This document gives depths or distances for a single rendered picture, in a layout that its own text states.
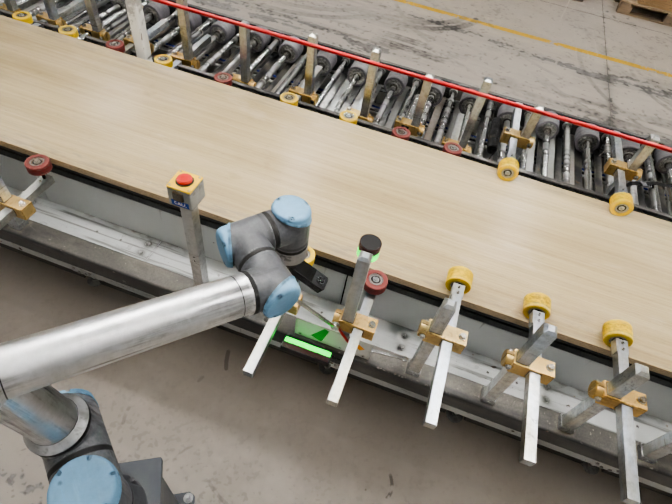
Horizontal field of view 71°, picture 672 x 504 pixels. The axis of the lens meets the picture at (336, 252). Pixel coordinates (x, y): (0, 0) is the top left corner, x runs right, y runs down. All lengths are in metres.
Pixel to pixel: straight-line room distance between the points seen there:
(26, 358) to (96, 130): 1.34
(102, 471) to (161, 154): 1.10
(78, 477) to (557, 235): 1.66
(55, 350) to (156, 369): 1.54
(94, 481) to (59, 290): 1.56
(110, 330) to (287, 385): 1.51
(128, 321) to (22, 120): 1.44
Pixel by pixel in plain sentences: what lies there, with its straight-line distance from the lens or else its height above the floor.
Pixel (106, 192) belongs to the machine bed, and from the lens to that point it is 1.95.
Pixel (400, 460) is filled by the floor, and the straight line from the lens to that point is 2.25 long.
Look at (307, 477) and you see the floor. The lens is 2.17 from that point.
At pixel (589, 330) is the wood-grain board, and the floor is 0.90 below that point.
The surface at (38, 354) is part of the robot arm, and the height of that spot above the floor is 1.40.
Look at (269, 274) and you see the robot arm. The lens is 0.94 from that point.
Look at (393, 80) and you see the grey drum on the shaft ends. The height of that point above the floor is 0.84.
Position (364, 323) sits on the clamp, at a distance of 1.46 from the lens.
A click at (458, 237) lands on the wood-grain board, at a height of 0.90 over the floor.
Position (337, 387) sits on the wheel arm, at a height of 0.86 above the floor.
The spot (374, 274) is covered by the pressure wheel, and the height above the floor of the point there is 0.91.
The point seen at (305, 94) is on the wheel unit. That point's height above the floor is 0.86.
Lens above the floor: 2.10
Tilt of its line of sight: 50 degrees down
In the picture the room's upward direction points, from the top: 11 degrees clockwise
